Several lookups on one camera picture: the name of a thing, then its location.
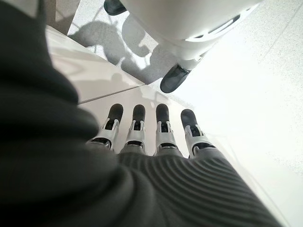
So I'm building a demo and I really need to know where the robot left leg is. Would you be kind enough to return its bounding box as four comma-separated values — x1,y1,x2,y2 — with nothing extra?
120,0,261,70

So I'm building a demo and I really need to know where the black robot right foot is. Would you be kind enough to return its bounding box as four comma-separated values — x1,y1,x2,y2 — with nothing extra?
103,0,128,16

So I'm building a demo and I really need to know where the black robot foot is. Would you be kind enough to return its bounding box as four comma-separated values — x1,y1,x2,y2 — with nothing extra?
160,63,192,94
103,0,128,16

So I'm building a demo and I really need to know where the black robot left foot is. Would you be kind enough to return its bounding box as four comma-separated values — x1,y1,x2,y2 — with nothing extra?
160,63,192,94

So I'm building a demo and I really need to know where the robot left hand dark palm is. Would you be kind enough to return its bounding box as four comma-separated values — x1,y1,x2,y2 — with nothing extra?
0,0,282,227

